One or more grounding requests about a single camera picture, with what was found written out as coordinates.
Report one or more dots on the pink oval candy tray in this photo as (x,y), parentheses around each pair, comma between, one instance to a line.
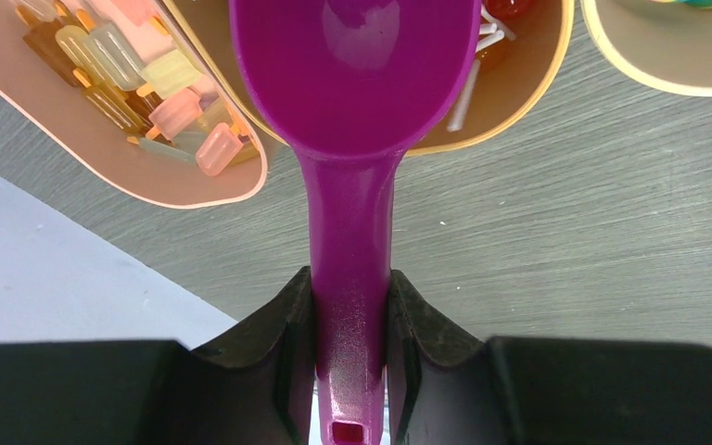
(140,93)

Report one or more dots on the yellow tray with ball lollipops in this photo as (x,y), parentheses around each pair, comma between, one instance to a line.
(512,79)

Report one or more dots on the tan tray with swirl lollipops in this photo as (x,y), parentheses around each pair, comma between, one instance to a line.
(665,45)

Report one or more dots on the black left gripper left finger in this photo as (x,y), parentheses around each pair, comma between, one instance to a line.
(251,384)

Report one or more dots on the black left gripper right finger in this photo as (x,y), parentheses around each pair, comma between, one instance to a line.
(446,386)

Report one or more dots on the magenta plastic scoop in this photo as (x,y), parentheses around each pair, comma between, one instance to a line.
(351,86)

